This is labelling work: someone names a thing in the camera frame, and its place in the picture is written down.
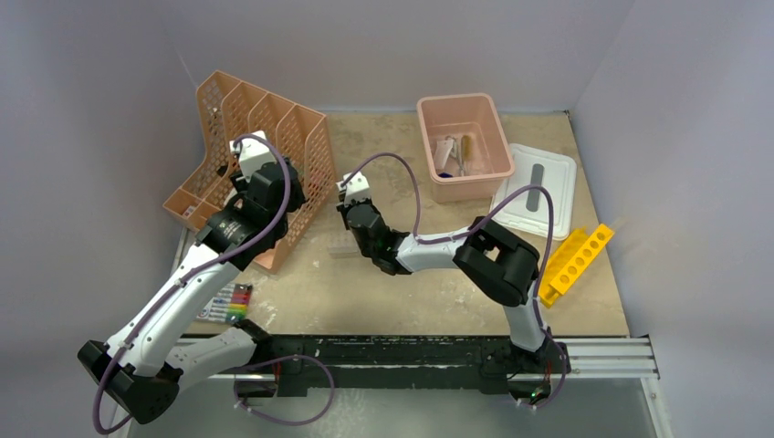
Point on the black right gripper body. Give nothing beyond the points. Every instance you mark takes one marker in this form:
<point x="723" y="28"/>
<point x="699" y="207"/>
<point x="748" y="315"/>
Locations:
<point x="343" y="209"/>

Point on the clear plastic well plate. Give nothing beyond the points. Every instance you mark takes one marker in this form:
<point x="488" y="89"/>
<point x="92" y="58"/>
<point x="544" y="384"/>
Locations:
<point x="343" y="249"/>

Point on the clay triangle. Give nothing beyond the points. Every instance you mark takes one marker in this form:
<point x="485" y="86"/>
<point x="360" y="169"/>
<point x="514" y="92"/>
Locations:
<point x="443" y="149"/>

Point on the brown bristle tube brush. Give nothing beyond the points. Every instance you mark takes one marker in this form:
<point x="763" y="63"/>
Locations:
<point x="465" y="151"/>

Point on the white plastic bin lid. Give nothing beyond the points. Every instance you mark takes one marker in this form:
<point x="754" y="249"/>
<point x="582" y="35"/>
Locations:
<point x="529" y="211"/>

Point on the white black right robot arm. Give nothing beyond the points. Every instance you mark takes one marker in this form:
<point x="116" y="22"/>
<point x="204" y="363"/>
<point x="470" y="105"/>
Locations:
<point x="502" y="265"/>

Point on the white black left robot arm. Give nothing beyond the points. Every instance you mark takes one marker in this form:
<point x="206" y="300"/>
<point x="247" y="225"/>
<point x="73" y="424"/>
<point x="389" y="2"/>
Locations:
<point x="140" y="370"/>

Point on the pink plastic bin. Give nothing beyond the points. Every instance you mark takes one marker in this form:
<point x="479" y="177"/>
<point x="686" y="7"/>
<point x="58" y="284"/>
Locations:
<point x="491" y="162"/>

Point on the colored marker pack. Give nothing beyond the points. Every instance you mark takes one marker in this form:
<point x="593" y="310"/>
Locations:
<point x="228" y="306"/>

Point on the orange perforated file organizer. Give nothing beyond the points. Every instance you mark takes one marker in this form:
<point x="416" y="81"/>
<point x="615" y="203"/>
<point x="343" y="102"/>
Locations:
<point x="232" y="112"/>

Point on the yellow test tube rack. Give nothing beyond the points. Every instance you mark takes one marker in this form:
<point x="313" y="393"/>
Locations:
<point x="570" y="260"/>

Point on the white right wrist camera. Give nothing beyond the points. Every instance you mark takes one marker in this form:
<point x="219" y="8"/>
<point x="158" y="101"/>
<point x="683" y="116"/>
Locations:
<point x="353" y="188"/>

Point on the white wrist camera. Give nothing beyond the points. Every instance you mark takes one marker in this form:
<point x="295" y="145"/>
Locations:
<point x="251" y="155"/>
<point x="353" y="188"/>

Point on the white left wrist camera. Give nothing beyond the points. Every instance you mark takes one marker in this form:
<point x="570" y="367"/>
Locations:
<point x="251" y="155"/>

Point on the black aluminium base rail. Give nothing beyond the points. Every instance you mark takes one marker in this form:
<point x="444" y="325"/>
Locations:
<point x="488" y="364"/>

